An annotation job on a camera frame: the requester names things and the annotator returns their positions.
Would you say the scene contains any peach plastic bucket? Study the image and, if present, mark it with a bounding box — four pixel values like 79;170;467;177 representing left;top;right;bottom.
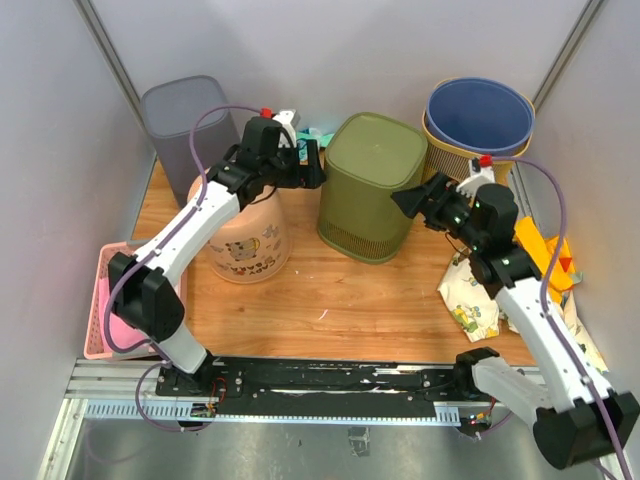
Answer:
204;187;292;284

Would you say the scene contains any pink towel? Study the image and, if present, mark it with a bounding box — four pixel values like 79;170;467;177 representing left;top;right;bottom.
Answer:
98;278;146;353

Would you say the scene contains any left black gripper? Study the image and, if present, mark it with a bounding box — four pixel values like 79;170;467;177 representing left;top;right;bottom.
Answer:
262;139;325;189

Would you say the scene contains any pink plastic basket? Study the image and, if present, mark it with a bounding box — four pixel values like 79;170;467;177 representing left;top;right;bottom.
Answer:
84;241;187;361

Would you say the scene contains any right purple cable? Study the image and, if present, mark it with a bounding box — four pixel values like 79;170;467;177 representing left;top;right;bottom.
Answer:
479;154;634;480

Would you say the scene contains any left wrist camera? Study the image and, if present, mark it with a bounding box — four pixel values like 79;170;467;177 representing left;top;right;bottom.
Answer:
272;109;300;148

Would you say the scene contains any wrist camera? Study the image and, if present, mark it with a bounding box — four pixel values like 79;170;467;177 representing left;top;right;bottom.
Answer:
272;109;300;148
456;155;495;199

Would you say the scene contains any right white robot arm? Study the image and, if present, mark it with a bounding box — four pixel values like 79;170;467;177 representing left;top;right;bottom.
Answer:
391;173;639;478

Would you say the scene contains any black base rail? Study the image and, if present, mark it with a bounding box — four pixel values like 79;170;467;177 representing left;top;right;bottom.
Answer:
155;357;491;409

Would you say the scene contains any grey mesh waste bin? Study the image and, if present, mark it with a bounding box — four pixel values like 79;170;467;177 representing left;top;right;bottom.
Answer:
141;75;240;207

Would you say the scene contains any yellow cloth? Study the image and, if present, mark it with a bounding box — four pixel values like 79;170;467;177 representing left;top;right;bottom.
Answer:
515;216;577;293

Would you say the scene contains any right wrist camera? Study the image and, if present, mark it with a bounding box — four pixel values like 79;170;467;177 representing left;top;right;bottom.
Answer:
456;155;495;199

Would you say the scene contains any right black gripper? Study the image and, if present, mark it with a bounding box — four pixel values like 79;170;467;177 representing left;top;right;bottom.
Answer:
392;170;484;250

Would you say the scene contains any blue plastic bucket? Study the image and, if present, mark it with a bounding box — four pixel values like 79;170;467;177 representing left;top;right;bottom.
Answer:
425;77;535;156

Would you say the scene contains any teal patterned cloth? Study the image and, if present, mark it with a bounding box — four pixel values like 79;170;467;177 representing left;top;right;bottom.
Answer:
296;128;334;164

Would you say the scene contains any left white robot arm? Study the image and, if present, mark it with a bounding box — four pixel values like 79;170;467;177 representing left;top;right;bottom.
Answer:
103;110;326;396

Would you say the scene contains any green mesh waste bin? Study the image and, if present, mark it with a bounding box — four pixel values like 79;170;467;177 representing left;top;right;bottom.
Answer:
317;112;428;264

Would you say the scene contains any white cartoon print cloth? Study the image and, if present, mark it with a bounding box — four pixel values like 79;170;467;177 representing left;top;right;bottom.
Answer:
438;250;609;373

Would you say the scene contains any white cable duct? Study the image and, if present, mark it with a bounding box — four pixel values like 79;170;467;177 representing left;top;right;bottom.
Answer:
85;397;461;426

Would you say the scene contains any purple cable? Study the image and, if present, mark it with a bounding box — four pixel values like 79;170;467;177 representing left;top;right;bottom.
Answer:
104;103;274;432
479;154;634;480

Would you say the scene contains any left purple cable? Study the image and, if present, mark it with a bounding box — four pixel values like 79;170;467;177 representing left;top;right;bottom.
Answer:
104;103;274;432

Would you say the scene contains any yellow mesh waste bin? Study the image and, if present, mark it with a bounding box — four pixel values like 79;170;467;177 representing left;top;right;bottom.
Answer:
422;77;536;184

